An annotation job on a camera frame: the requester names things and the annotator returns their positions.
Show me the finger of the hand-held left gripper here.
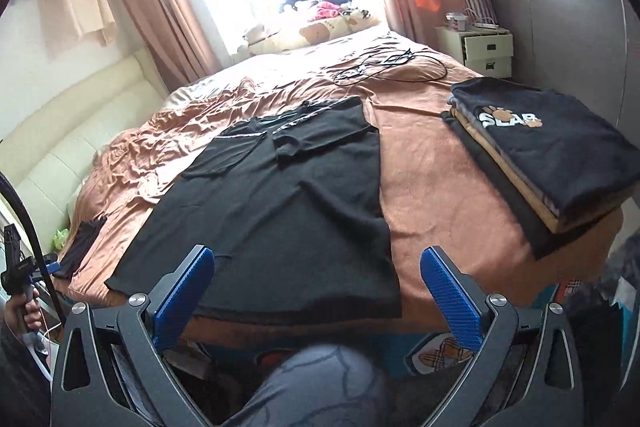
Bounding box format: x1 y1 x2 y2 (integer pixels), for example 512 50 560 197
32 254 61 280

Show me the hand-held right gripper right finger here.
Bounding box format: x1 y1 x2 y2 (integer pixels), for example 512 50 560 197
419 246 593 427

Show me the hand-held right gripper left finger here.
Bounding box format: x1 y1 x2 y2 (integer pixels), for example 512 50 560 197
50 244 231 427

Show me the stack of folded clothes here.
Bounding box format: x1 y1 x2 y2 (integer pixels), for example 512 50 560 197
441 104 626 262

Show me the person's left hand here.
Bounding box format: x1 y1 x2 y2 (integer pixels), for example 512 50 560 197
5 294 42 334

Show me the folded black garment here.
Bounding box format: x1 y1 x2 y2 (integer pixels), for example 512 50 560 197
52 216 108 280

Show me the brown blanket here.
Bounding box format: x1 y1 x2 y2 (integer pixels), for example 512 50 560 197
65 29 626 338

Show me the cream padded headboard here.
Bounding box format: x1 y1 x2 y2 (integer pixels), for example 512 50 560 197
0 47 171 253

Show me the black printed folded t-shirt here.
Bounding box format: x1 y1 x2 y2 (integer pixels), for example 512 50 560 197
450 78 640 220

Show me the white nightstand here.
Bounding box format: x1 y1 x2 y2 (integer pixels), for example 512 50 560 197
435 24 515 80

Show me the bear print window cushion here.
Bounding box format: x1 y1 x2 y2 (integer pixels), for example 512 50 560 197
245 9 381 55

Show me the striped paper bag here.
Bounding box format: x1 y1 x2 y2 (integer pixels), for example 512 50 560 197
460 0 498 28

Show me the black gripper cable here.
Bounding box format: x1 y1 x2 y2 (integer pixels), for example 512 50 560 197
0 171 68 325

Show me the black cables bundle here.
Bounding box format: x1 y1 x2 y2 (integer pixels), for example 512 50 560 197
332 47 448 86

